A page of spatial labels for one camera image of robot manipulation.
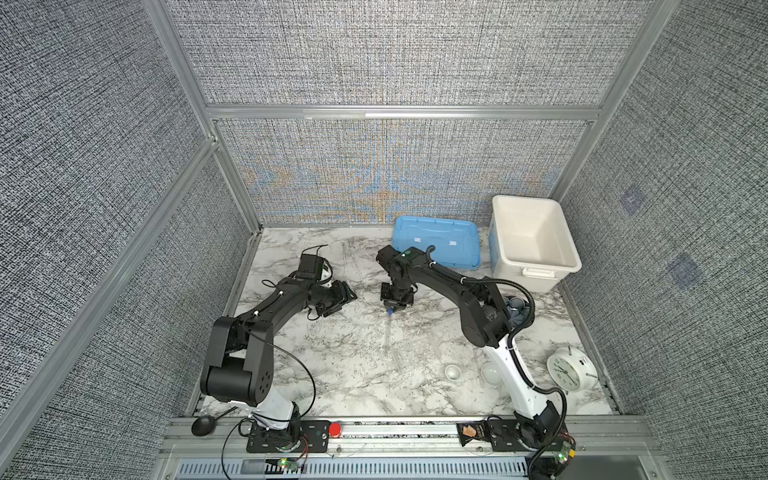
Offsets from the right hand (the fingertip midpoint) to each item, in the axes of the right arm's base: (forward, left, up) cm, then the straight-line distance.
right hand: (387, 307), depth 98 cm
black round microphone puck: (-35, +46, +2) cm, 58 cm away
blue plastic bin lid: (+27, -26, +2) cm, 38 cm away
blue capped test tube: (-8, 0, 0) cm, 8 cm away
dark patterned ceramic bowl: (-3, -41, +2) cm, 42 cm away
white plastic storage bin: (+30, -57, -2) cm, 64 cm away
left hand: (-2, +11, +8) cm, 14 cm away
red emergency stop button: (-35, +14, -1) cm, 37 cm away
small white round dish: (-21, -18, +1) cm, 28 cm away
